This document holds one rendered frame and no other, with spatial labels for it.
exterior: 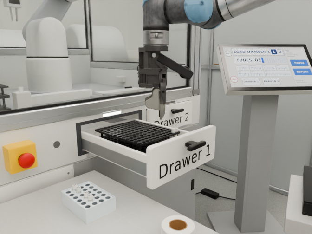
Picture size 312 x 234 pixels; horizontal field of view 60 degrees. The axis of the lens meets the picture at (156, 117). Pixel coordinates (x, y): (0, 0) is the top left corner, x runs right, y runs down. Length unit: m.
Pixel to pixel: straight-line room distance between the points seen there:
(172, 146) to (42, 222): 0.36
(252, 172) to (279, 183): 0.84
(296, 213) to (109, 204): 0.46
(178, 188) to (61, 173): 0.67
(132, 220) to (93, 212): 0.09
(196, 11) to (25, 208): 0.66
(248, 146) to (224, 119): 1.04
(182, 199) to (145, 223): 0.79
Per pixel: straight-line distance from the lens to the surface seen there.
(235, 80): 1.48
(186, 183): 1.44
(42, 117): 0.85
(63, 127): 0.89
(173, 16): 0.75
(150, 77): 0.78
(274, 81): 1.57
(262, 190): 1.83
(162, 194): 1.31
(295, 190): 0.91
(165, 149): 0.68
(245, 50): 1.63
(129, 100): 1.02
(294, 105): 2.35
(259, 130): 1.67
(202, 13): 0.72
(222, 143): 2.75
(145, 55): 0.79
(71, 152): 0.92
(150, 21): 0.78
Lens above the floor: 1.15
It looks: 13 degrees down
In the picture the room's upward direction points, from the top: straight up
